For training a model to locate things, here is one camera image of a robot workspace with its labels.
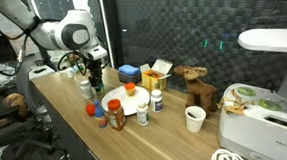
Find white rope coil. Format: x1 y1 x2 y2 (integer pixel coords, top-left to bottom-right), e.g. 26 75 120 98
209 146 247 160

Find white countertop garden appliance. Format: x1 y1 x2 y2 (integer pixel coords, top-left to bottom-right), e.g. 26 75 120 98
211 26 287 160

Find white paper cup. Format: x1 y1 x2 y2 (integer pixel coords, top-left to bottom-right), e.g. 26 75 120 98
184 104 209 133

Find white bottle blue label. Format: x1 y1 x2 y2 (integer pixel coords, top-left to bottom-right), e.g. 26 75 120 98
149 88 165 115

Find spice jar orange lid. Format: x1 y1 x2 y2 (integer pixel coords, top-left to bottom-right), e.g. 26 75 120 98
106 97 128 132

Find red ball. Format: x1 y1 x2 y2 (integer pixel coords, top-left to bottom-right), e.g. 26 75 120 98
84 103 98 118

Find dark metal pole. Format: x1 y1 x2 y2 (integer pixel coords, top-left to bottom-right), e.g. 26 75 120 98
34 38 59 73

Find yellow tub orange lid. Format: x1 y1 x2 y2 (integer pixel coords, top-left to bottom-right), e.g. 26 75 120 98
124 81 137 97

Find green plant pod lid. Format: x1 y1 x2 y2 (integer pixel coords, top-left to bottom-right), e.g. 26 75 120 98
236 85 258 98
257 97 283 113

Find white round plate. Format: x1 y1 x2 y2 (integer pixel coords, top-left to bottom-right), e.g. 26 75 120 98
100 84 153 119

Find small white cup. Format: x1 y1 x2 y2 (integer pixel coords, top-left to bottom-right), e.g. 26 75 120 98
65 68 75 80

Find blue box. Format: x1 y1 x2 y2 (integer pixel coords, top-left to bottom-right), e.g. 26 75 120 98
117 69 143 86

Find blue sponge block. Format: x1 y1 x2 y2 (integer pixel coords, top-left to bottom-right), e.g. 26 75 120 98
118 63 141 77

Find yellow open carton box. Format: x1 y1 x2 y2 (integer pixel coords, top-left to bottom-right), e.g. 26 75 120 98
138 56 175 93

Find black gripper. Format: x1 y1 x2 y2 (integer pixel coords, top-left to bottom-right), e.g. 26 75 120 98
87 57 106 94

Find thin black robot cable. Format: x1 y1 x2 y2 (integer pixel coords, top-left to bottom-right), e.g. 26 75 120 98
55 33 112 78

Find white bottle green label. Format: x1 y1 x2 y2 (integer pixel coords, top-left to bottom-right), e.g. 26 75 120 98
135 102 151 127

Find brown dried plant pieces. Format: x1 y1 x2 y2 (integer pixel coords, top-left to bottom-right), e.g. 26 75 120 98
217 87 256 117

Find black phone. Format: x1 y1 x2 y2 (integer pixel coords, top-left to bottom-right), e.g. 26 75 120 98
32 67 48 76

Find blue bottle colourful label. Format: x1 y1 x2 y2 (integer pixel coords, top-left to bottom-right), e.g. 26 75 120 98
93 99 109 130

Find brown round object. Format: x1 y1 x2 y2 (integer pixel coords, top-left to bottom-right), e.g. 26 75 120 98
0 92 31 131

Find grey office chair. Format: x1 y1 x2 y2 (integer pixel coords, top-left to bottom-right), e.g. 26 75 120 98
13 54 72 160

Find brown moose plush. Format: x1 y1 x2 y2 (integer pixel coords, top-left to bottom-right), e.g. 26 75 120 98
173 63 220 117

